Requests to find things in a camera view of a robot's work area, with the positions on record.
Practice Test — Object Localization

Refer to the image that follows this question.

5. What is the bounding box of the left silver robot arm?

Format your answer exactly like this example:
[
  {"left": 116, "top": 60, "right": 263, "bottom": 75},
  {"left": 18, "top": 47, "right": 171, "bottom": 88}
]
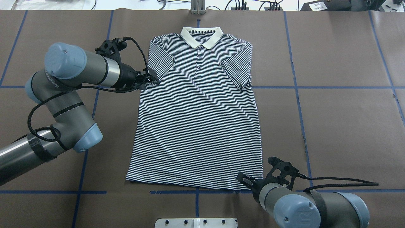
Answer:
[{"left": 0, "top": 37, "right": 159, "bottom": 185}]

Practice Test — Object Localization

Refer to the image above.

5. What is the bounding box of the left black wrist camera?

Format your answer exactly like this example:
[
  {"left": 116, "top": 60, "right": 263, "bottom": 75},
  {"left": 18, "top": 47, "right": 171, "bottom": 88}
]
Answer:
[{"left": 95, "top": 38, "right": 127, "bottom": 63}]

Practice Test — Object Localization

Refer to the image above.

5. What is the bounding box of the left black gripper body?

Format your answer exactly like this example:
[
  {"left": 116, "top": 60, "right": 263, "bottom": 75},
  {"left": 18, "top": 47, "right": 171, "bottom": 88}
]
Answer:
[{"left": 119, "top": 63, "right": 143, "bottom": 92}]

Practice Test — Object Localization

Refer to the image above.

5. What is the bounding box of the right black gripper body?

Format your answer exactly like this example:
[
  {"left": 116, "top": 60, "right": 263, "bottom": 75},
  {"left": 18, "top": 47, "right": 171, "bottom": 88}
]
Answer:
[{"left": 252, "top": 179, "right": 279, "bottom": 203}]

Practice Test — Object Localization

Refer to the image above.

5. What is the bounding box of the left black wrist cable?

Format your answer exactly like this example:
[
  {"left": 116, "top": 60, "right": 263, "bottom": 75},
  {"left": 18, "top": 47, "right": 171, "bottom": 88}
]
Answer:
[{"left": 27, "top": 36, "right": 149, "bottom": 143}]

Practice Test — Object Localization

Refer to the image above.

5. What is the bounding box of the aluminium frame post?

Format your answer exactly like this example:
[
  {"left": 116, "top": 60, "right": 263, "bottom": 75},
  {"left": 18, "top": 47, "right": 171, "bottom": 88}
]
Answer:
[{"left": 190, "top": 0, "right": 206, "bottom": 15}]

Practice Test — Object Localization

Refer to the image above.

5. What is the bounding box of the striped polo shirt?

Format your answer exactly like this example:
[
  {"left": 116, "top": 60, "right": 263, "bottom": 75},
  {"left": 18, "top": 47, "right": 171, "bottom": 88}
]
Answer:
[{"left": 125, "top": 27, "right": 263, "bottom": 190}]

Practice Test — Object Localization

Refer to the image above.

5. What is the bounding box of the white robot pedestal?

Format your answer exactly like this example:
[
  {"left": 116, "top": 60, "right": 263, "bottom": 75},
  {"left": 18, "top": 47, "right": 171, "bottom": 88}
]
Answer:
[{"left": 154, "top": 218, "right": 238, "bottom": 228}]

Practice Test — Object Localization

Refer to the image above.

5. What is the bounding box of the black box with label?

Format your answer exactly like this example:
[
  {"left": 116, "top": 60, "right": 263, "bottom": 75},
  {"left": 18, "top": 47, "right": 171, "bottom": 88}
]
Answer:
[{"left": 299, "top": 0, "right": 352, "bottom": 11}]

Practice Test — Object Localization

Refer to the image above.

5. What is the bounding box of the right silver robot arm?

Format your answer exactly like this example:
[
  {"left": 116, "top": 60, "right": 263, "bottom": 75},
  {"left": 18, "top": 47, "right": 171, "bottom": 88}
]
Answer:
[{"left": 237, "top": 172, "right": 371, "bottom": 228}]

